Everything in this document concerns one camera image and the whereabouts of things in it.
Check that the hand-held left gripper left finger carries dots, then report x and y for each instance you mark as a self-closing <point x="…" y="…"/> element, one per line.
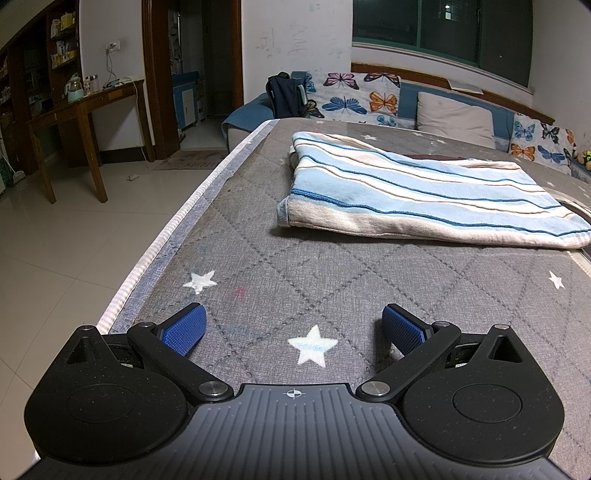
<point x="185" y="328"/>

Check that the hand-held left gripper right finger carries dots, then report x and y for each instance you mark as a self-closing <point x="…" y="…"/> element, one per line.
<point x="402" y="328"/>

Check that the blue white striped towel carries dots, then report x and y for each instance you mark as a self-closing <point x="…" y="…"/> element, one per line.
<point x="415" y="194"/>

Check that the grey star-print mattress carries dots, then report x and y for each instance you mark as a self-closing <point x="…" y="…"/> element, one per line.
<point x="286" y="258"/>

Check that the brown doormat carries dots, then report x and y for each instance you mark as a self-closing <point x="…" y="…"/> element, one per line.
<point x="189" y="160"/>

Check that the dark red cloth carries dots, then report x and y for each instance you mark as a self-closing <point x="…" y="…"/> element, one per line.
<point x="434" y="157"/>

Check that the beige pillow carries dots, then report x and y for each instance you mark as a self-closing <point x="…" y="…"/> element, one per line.
<point x="452" y="120"/>

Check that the blue cabinet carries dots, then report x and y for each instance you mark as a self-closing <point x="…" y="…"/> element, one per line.
<point x="188" y="99"/>

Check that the blue sofa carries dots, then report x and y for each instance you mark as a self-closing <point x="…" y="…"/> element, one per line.
<point x="408" y="99"/>

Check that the small butterfly print pillow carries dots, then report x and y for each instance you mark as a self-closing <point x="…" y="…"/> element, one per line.
<point x="538" y="138"/>

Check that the large butterfly print pillow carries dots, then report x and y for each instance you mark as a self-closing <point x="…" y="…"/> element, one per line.
<point x="353" y="99"/>

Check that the wooden desk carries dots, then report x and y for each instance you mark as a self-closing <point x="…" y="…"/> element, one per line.
<point x="87" y="104"/>

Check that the green plush toy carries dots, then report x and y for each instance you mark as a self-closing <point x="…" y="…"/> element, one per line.
<point x="584" y="159"/>

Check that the book on window sill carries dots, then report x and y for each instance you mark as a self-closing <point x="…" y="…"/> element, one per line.
<point x="465" y="86"/>

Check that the dark backpack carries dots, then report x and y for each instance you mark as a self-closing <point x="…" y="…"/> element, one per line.
<point x="286" y="97"/>

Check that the glass jar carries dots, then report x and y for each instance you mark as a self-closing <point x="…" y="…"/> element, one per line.
<point x="91" y="84"/>

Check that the mint green kettle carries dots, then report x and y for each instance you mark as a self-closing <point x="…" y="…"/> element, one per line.
<point x="74" y="90"/>

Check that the green framed window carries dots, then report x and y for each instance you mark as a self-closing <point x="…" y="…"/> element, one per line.
<point x="438" y="32"/>

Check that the wooden shelf unit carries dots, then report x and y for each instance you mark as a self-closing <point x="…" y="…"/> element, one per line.
<point x="34" y="69"/>

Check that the wooden door frame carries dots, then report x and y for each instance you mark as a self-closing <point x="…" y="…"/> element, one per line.
<point x="154" y="83"/>

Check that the white wall socket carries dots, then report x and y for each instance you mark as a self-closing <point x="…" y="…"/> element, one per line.
<point x="113" y="46"/>

